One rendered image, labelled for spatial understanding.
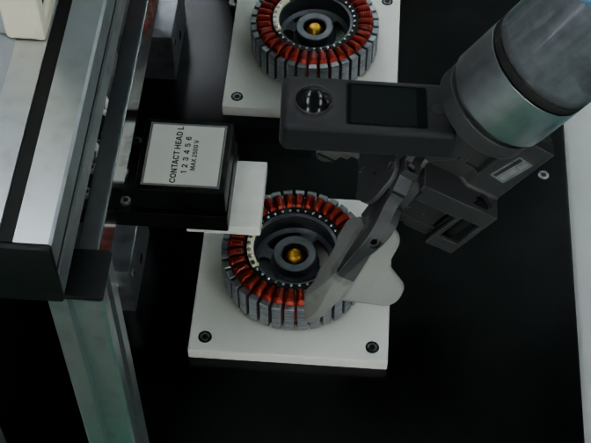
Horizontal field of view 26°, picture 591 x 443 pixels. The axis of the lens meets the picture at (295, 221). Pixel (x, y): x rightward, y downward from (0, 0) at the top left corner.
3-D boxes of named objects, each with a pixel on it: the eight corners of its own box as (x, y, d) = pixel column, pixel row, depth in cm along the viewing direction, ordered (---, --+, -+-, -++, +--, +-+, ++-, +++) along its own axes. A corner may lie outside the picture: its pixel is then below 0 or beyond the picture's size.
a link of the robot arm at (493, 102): (492, 85, 75) (491, -11, 80) (446, 126, 79) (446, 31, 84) (589, 134, 78) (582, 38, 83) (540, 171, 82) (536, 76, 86)
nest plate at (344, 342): (392, 210, 105) (393, 200, 104) (386, 370, 96) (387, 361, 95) (210, 199, 106) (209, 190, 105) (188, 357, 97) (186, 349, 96)
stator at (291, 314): (369, 218, 103) (371, 190, 100) (363, 338, 96) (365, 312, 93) (230, 210, 103) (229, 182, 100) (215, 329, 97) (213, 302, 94)
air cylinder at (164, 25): (187, 20, 118) (183, -25, 113) (177, 80, 113) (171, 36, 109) (132, 17, 118) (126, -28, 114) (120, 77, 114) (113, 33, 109)
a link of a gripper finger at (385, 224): (361, 291, 86) (424, 178, 84) (341, 283, 86) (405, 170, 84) (341, 263, 91) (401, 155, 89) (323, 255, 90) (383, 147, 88)
